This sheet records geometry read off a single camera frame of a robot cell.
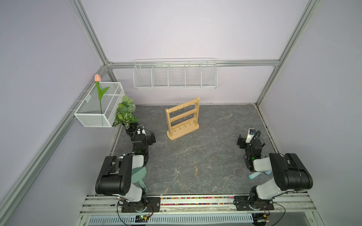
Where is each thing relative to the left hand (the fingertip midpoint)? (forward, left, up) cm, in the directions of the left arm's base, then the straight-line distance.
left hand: (145, 133), depth 93 cm
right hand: (-6, -68, -1) cm, 68 cm away
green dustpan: (-24, +4, -9) cm, 25 cm away
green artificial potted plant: (+1, +7, +18) cm, 20 cm away
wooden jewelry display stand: (+5, -26, +7) cm, 28 cm away
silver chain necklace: (-25, -19, -8) cm, 33 cm away
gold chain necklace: (-23, -32, -9) cm, 41 cm away
